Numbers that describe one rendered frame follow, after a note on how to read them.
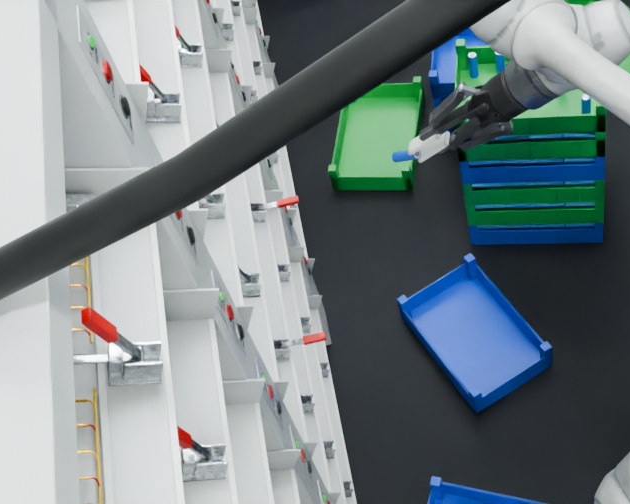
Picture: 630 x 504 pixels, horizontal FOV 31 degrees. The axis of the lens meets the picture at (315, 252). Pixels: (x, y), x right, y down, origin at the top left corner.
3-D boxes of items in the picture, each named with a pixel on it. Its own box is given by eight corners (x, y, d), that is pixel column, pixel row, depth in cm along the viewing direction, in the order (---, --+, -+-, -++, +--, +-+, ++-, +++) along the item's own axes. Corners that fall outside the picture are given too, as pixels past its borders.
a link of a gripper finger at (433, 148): (447, 130, 193) (450, 132, 194) (418, 149, 198) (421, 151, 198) (446, 143, 192) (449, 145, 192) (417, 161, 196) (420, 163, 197)
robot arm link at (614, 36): (562, 52, 183) (510, 24, 175) (643, 2, 173) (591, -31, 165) (575, 108, 178) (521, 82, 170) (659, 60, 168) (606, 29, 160)
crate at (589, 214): (601, 151, 262) (601, 129, 256) (603, 223, 251) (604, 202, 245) (471, 156, 269) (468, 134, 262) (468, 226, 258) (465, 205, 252)
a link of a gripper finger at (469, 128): (494, 97, 186) (500, 101, 187) (449, 131, 194) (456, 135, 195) (493, 114, 184) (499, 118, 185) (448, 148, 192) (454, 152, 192)
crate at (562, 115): (602, 57, 236) (603, 30, 230) (605, 132, 225) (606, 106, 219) (459, 64, 243) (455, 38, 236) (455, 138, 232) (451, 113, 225)
